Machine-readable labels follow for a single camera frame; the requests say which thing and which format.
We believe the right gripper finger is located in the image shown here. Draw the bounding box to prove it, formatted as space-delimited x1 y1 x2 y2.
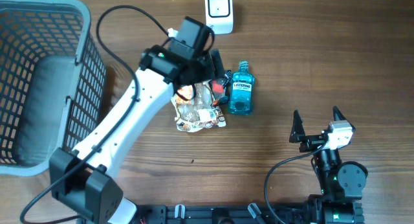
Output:
332 106 356 132
289 110 306 143

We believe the red small packet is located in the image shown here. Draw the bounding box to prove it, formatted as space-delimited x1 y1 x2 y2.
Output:
209 77 230 107

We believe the blue mouthwash bottle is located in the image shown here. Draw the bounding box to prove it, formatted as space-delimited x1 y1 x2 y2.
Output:
228 61 255 115

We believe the beige snack pouch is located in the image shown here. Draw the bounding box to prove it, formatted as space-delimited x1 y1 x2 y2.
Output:
171 81 226 133

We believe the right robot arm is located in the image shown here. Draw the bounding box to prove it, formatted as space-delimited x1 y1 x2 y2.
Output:
289 106 368 224

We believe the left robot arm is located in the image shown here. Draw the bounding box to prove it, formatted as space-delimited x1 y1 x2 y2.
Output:
49 45 224 223

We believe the white barcode scanner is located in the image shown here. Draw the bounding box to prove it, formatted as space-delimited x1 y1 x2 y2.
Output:
204 0 234 34

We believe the grey plastic shopping basket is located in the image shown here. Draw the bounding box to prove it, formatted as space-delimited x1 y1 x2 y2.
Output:
1 0 107 177

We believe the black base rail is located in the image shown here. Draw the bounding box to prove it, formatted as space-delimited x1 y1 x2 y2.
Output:
76 203 365 224

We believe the left black cable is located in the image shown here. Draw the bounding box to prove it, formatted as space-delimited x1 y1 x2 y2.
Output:
19 5 171 224

